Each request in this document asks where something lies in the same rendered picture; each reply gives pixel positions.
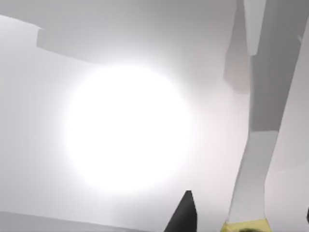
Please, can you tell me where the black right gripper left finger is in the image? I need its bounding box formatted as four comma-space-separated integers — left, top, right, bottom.
164, 190, 199, 232

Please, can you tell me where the yellow rounded object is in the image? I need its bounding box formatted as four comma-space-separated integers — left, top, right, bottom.
221, 217, 273, 232

